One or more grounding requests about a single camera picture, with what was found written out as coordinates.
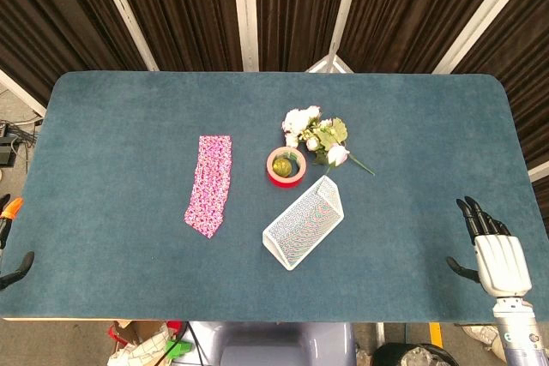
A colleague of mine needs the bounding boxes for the yellow green ball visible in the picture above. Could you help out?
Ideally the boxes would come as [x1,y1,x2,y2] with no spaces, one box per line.
[273,158,295,178]

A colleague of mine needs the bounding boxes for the cardboard box with paper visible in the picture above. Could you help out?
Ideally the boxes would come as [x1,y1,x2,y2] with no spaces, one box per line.
[106,321,173,366]

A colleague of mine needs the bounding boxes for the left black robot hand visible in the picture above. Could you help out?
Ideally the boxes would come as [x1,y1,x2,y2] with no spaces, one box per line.
[0,194,35,292]

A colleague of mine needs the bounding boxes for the grey robot torso base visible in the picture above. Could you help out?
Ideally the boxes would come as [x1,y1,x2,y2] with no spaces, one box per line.
[188,321,357,366]

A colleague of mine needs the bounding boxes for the white shoe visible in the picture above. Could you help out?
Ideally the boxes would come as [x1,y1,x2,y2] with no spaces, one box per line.
[461,323,501,346]

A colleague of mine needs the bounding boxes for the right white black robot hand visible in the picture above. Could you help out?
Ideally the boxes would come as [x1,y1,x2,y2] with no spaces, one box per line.
[445,195,534,299]

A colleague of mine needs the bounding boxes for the row of pink packets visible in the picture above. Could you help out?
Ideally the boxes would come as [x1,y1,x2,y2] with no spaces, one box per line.
[183,134,233,240]

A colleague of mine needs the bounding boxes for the white frame post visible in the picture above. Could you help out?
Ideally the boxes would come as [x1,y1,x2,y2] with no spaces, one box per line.
[231,0,261,73]
[91,0,160,72]
[431,0,540,75]
[305,0,365,74]

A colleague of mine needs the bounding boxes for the black power adapter with cables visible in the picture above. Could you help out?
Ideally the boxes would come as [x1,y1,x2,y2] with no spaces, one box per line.
[0,122,20,166]

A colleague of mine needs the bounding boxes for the black round bin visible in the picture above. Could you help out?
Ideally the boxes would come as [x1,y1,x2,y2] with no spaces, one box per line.
[371,341,452,366]

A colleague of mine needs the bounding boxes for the blue velvet table mat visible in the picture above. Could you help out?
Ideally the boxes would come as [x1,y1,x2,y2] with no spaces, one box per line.
[2,70,548,323]

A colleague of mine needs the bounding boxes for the green plastic object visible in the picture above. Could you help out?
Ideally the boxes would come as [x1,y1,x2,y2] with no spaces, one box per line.
[166,339,192,361]

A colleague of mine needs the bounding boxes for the red tape roll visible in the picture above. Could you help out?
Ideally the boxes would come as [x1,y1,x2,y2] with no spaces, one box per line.
[266,147,308,189]

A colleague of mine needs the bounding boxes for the artificial pink flower bouquet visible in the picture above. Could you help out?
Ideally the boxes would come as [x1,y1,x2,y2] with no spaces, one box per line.
[281,105,376,177]

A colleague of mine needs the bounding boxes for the dark brown pleated curtain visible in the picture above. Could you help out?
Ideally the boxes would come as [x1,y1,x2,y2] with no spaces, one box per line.
[0,0,549,170]

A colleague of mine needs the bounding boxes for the white wire mesh basket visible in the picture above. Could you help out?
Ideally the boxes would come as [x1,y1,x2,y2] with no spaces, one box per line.
[262,175,347,272]

